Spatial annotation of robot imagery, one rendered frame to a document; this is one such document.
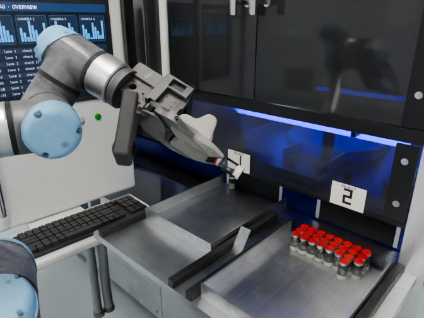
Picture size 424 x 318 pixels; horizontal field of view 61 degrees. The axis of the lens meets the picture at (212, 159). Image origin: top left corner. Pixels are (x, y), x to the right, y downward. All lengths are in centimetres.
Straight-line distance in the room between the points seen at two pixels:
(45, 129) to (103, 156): 84
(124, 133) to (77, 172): 77
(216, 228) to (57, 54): 61
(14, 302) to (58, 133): 28
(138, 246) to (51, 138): 51
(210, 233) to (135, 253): 20
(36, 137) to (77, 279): 189
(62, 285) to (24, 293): 168
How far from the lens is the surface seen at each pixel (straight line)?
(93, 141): 131
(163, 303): 179
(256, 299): 80
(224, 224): 103
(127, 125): 57
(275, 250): 94
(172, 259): 91
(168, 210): 111
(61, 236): 116
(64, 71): 65
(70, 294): 228
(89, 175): 134
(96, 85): 62
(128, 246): 97
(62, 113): 51
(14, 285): 69
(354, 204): 94
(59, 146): 52
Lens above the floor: 142
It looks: 21 degrees down
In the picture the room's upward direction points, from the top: straight up
